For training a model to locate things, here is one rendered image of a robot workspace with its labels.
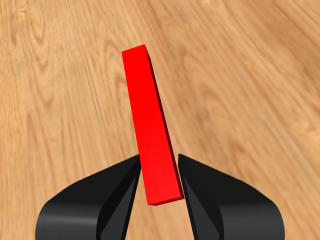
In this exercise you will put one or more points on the thin red peg bar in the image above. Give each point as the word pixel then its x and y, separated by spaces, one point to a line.
pixel 150 125

